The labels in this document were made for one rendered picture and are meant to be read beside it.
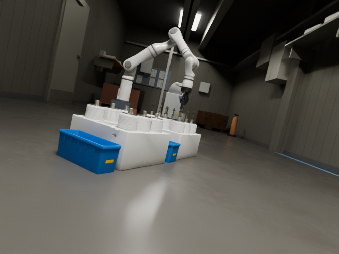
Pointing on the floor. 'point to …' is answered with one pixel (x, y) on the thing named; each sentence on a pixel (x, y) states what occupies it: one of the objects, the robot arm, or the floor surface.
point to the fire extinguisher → (233, 126)
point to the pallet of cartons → (109, 90)
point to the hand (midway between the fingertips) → (182, 107)
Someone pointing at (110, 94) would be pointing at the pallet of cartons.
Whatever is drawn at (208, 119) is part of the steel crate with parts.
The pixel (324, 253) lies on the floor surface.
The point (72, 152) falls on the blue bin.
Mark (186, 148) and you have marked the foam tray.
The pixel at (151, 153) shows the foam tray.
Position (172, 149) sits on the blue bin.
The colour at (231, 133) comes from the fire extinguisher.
